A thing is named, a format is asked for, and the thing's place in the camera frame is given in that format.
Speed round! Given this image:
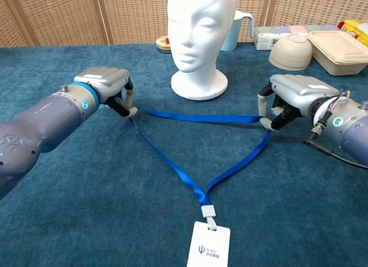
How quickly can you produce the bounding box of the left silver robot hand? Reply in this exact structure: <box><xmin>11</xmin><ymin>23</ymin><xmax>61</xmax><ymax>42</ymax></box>
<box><xmin>73</xmin><ymin>66</ymin><xmax>139</xmax><ymax>119</ymax></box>

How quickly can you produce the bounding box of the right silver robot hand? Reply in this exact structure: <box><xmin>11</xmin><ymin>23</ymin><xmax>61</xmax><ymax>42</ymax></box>
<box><xmin>258</xmin><ymin>74</ymin><xmax>340</xmax><ymax>132</ymax></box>

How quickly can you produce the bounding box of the blue lanyard strap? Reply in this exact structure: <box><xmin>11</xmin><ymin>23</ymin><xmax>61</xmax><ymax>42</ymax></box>
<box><xmin>128</xmin><ymin>106</ymin><xmax>273</xmax><ymax>232</ymax></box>

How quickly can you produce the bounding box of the white ID badge card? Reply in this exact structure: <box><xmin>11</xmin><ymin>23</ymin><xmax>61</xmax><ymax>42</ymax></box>
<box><xmin>186</xmin><ymin>220</ymin><xmax>232</xmax><ymax>267</ymax></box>

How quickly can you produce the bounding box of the beige upturned bowl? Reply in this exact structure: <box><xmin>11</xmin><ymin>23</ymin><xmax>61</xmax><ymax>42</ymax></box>
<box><xmin>269</xmin><ymin>33</ymin><xmax>313</xmax><ymax>71</ymax></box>

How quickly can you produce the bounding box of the beige lidded lunch box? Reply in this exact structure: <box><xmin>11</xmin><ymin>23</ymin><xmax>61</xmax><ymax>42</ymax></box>
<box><xmin>306</xmin><ymin>30</ymin><xmax>368</xmax><ymax>77</ymax></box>

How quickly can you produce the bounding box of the multicolour tissue pack bundle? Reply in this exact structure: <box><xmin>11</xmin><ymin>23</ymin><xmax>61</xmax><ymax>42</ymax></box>
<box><xmin>252</xmin><ymin>24</ymin><xmax>340</xmax><ymax>51</ymax></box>

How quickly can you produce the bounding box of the yellow tape roll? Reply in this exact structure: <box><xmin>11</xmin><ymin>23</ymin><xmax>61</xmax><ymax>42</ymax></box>
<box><xmin>155</xmin><ymin>35</ymin><xmax>171</xmax><ymax>54</ymax></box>

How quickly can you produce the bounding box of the yellow snack bag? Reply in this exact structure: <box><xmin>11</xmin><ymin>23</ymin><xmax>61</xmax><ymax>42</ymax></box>
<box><xmin>338</xmin><ymin>19</ymin><xmax>368</xmax><ymax>48</ymax></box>

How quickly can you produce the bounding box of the wicker folding screen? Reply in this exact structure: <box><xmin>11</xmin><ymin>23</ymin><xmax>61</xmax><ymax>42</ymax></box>
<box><xmin>0</xmin><ymin>0</ymin><xmax>368</xmax><ymax>48</ymax></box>

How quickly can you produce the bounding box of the white foam mannequin head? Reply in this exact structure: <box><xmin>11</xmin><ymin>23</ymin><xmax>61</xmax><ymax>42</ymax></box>
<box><xmin>167</xmin><ymin>0</ymin><xmax>237</xmax><ymax>101</ymax></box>

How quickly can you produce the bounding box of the blue carpet table cover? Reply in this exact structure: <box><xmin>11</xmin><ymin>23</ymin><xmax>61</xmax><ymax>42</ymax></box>
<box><xmin>0</xmin><ymin>42</ymin><xmax>368</xmax><ymax>267</ymax></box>

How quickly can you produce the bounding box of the black arm cable with plug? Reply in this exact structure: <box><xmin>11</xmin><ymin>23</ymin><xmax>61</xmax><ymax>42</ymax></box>
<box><xmin>304</xmin><ymin>125</ymin><xmax>368</xmax><ymax>170</ymax></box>

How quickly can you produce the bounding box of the light blue handled cup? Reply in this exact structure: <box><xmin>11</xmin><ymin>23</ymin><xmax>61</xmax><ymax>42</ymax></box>
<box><xmin>220</xmin><ymin>10</ymin><xmax>255</xmax><ymax>52</ymax></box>

